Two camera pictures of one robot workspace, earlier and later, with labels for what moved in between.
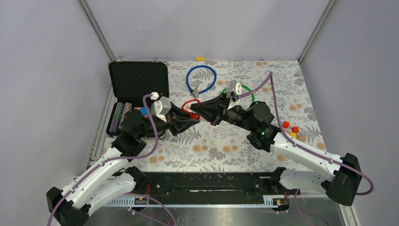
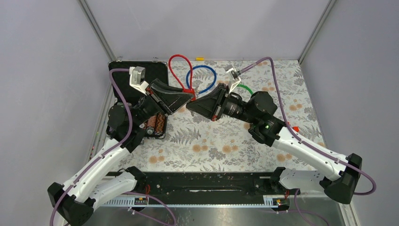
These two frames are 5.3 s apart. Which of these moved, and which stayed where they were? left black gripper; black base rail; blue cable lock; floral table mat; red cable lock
Moved: red cable lock; left black gripper
Stayed: black base rail; floral table mat; blue cable lock
